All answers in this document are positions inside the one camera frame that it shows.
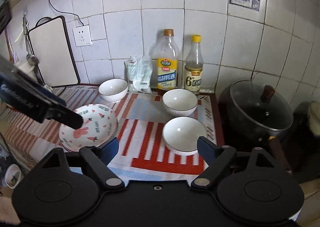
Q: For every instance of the black wok with glass lid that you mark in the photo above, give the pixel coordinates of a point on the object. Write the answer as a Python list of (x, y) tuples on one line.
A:
[(254, 115)]

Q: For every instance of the wall sticker label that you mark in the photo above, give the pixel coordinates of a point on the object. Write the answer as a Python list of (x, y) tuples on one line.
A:
[(249, 4)]

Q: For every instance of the cooking wine bottle yellow label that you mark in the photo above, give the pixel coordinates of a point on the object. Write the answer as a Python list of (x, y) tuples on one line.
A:
[(167, 56)]

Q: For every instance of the white ribbed bowl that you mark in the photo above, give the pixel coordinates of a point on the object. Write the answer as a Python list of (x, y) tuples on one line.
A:
[(179, 102), (113, 90), (180, 135)]

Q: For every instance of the cream pot with lid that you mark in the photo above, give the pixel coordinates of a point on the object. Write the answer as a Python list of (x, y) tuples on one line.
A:
[(314, 118)]

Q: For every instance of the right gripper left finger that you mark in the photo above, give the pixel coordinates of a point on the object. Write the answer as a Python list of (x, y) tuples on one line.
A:
[(94, 165)]

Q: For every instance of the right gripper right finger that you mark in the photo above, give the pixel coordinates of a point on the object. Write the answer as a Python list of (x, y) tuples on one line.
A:
[(218, 160)]

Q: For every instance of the white cutting board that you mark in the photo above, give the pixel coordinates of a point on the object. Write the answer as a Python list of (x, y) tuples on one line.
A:
[(51, 45)]

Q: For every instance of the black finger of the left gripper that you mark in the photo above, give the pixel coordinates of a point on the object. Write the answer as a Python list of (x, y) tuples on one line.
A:
[(66, 116)]

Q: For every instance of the striped red blue table mat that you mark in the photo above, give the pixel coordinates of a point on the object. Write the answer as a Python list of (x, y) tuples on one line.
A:
[(142, 153)]

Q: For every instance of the white vinegar bottle yellow cap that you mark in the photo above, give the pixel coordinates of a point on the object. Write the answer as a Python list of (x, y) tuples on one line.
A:
[(194, 66)]

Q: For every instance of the pink rabbit pattern plate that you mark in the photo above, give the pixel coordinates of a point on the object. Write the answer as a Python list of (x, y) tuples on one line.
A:
[(99, 125)]

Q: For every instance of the hanging metal ladle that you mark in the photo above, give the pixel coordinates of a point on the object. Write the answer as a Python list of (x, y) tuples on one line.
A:
[(30, 57)]

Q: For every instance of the white plastic seasoning bag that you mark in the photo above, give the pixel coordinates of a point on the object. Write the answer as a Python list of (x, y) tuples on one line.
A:
[(139, 73)]

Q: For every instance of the white wall socket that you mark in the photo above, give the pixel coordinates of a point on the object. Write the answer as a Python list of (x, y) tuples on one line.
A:
[(82, 36)]

